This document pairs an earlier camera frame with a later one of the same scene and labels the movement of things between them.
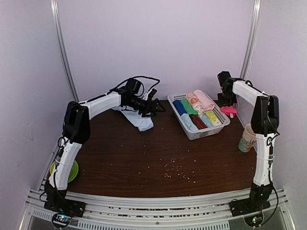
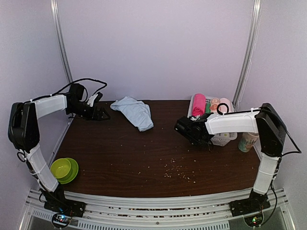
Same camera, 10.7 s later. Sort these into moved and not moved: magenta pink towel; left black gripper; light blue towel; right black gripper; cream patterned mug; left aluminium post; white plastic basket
Moved: white plastic basket; left black gripper; magenta pink towel; right black gripper
Not moved: left aluminium post; cream patterned mug; light blue towel
